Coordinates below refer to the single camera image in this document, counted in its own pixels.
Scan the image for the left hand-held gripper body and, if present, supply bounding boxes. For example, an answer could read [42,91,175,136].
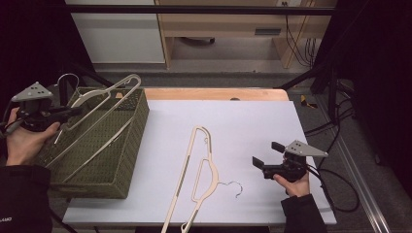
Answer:
[11,81,62,133]

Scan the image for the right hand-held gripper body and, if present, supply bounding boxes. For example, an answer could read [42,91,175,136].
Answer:
[262,139,329,183]

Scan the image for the beige clothes hanger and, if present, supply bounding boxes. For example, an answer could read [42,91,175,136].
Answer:
[45,73,143,183]
[160,125,244,233]

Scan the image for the green woven basket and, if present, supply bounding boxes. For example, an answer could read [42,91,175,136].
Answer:
[32,86,151,199]

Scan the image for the person's right hand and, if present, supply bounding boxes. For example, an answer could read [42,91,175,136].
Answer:
[273,173,311,198]

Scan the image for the person's left hand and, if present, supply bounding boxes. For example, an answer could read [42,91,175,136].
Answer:
[5,108,61,167]

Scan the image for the white table sheet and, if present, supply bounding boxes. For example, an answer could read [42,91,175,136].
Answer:
[62,99,338,226]

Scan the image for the black curtain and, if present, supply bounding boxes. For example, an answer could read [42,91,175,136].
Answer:
[0,0,95,130]
[312,0,412,197]

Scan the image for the yellow and black tool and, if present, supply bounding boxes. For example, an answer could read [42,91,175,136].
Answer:
[299,94,319,110]

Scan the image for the white cabinet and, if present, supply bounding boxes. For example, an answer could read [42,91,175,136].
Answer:
[63,0,166,65]

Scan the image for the grey rectangular panel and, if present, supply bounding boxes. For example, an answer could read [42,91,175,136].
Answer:
[255,28,282,36]

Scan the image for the light wooden desk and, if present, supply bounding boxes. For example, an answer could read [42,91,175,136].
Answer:
[154,0,338,70]

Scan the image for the black metal crossbar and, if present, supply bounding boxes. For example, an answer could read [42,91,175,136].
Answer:
[62,4,336,17]

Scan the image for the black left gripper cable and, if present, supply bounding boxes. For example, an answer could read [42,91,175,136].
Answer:
[0,100,23,139]

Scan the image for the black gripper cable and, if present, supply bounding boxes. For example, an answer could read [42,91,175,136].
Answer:
[305,163,361,214]
[0,100,23,139]

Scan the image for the black floor cables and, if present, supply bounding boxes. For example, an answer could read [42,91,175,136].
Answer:
[304,81,358,149]

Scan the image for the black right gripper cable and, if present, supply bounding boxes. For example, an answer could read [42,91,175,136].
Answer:
[305,163,361,214]

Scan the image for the aluminium rail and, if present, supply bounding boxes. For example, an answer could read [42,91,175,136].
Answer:
[315,96,392,233]

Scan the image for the black hanging cables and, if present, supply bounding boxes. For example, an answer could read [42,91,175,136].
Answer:
[284,1,317,68]

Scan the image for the yellow cable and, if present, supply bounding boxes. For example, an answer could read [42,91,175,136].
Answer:
[284,0,316,68]

